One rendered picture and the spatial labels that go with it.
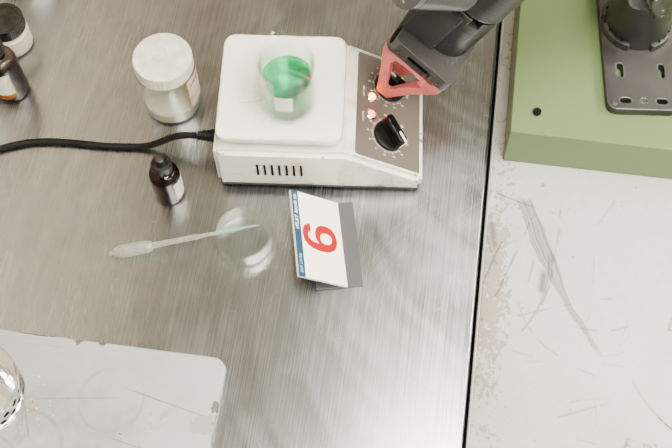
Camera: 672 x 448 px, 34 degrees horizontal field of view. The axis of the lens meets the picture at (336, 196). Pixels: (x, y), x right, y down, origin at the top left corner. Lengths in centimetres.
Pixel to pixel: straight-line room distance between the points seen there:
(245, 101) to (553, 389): 39
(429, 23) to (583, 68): 20
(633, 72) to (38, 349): 62
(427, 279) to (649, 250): 22
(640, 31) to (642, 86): 5
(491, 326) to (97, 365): 36
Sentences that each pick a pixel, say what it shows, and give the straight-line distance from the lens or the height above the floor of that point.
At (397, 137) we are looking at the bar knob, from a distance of 106.
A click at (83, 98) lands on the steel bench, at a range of 118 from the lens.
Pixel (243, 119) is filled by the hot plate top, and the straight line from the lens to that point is 104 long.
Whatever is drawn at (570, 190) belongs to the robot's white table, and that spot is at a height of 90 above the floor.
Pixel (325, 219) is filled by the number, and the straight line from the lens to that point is 106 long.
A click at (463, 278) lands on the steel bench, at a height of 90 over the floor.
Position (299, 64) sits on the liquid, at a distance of 102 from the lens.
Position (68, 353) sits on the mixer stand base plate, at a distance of 105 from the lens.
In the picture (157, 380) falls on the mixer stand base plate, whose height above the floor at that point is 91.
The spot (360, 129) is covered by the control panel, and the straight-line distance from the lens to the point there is 106.
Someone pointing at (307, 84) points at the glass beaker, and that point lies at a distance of 99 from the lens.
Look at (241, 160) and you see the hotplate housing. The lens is 105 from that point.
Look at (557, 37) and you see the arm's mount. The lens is 114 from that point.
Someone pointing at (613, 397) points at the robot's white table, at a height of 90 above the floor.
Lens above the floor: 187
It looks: 62 degrees down
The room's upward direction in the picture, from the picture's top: 1 degrees counter-clockwise
